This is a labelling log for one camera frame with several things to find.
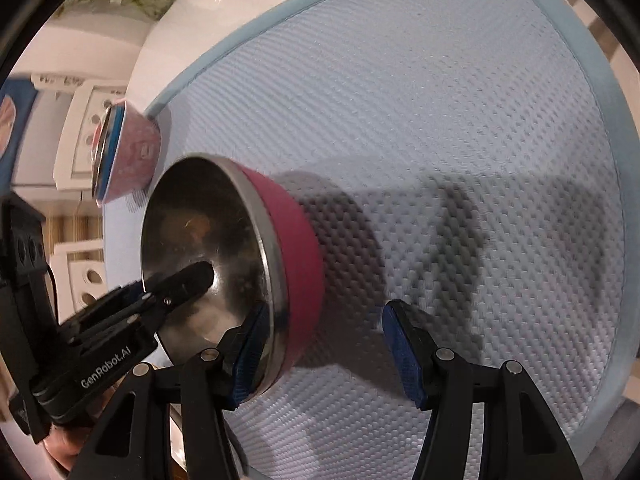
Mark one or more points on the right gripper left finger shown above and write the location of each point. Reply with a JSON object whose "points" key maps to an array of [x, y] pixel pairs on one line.
{"points": [[242, 347]]}

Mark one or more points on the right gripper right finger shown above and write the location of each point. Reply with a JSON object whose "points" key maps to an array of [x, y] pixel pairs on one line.
{"points": [[422, 374]]}

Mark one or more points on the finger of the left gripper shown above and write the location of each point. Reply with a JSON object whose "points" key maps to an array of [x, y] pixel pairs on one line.
{"points": [[100, 318], [168, 292]]}

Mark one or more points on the pink steel bowl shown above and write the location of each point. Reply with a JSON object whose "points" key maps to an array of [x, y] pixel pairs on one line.
{"points": [[263, 252]]}

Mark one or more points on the pink cartoon melamine bowl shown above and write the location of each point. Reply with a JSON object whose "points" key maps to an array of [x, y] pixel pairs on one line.
{"points": [[136, 155]]}

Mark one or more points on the blue steel bowl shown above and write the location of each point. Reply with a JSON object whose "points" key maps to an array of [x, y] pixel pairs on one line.
{"points": [[107, 139]]}

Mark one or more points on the person's left hand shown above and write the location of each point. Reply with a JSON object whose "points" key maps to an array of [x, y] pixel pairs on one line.
{"points": [[63, 445]]}

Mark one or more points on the white chair near left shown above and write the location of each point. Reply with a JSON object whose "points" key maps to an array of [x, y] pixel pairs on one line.
{"points": [[80, 280]]}

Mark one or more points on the white chair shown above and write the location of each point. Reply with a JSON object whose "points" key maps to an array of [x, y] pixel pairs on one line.
{"points": [[80, 280], [72, 169]]}

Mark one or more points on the white chair far left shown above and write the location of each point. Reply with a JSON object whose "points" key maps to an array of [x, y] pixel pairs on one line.
{"points": [[72, 169]]}

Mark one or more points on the white refrigerator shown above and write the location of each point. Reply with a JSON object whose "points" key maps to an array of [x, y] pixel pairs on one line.
{"points": [[34, 165]]}

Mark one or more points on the blue textured table mat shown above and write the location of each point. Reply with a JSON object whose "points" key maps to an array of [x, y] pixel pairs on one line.
{"points": [[475, 158]]}

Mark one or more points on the blue fridge cover cloth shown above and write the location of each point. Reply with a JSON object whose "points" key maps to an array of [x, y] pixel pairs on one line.
{"points": [[17, 99]]}

